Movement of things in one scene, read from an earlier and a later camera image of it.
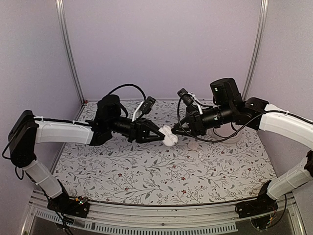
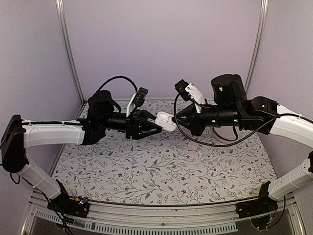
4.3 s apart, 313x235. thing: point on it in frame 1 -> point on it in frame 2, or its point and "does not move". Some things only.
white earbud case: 193,146 does not move
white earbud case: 170,138 -> 164,120
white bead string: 201,157 does not move
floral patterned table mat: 193,171 does not move
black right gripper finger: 184,131 -> 189,126
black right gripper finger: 183,127 -> 184,112
